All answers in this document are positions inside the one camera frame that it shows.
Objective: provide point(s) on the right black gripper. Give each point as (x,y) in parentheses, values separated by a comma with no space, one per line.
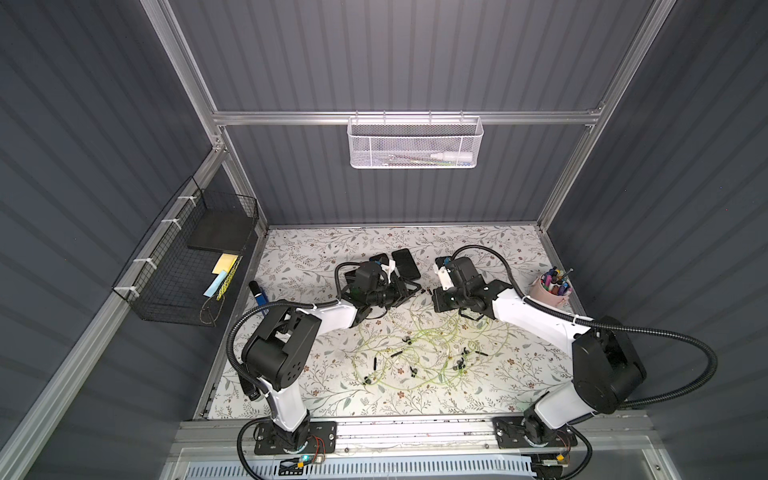
(453,298)

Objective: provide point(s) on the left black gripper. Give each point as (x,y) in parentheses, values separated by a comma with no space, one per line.
(393,285)

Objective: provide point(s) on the black smartphone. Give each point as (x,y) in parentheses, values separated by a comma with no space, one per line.
(406,265)

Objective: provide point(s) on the green wired earphones tangle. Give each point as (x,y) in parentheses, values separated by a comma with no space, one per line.
(447,350)

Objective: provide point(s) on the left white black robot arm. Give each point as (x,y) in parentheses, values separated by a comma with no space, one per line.
(270,344)

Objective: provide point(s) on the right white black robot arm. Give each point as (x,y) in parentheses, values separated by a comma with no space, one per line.
(606,368)

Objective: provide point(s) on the pink pen cup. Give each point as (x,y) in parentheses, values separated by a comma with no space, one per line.
(552,288)

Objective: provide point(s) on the blue marker pen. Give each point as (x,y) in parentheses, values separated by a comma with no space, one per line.
(257,293)

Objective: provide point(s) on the white marker in basket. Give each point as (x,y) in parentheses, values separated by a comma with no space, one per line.
(452,157)

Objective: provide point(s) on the yellow sticky note pad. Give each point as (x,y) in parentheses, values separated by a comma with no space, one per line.
(224,263)

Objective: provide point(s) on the black foam pad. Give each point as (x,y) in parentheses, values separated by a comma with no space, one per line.
(223,232)

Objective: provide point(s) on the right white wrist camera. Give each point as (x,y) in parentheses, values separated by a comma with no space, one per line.
(444,278)

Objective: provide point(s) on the white wire mesh basket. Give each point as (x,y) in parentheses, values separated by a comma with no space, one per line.
(407,142)

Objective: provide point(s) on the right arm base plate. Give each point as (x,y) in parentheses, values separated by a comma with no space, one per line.
(518,432)

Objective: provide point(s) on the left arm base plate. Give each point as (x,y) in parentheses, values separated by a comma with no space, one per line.
(310,438)

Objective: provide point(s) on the black wire wall basket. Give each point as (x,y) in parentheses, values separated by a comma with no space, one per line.
(168,282)

